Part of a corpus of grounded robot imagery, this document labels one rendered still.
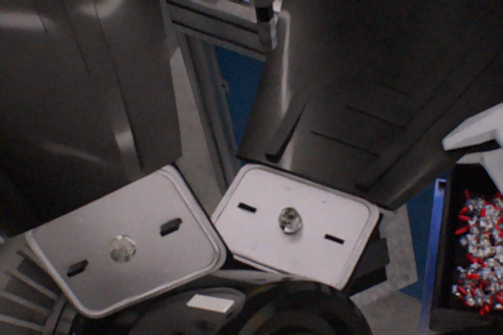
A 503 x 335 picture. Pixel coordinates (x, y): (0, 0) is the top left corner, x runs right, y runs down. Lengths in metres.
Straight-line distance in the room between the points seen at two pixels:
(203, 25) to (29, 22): 0.67
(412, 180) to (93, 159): 0.19
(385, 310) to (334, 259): 1.25
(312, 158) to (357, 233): 0.06
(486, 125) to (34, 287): 0.28
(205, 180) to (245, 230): 1.37
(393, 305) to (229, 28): 0.87
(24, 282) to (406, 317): 1.28
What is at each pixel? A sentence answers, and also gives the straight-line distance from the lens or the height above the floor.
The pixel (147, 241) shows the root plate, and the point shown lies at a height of 1.25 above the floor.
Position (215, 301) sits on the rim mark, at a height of 1.25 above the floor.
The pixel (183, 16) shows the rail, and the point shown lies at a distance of 1.04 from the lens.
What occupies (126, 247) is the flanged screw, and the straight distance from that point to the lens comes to 0.41.
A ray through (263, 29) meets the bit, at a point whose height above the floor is 1.38.
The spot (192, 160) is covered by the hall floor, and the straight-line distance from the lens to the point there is 1.87.
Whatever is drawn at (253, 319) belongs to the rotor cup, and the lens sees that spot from 0.38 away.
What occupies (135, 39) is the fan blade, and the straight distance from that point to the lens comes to 0.38.
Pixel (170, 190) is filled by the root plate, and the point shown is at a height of 1.28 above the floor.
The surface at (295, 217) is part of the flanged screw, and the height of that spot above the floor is 1.20.
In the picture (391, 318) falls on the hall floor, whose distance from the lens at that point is 1.71.
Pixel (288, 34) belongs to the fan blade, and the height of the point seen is 1.18.
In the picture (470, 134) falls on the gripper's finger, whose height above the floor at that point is 1.20.
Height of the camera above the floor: 1.63
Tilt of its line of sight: 62 degrees down
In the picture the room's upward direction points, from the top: 11 degrees counter-clockwise
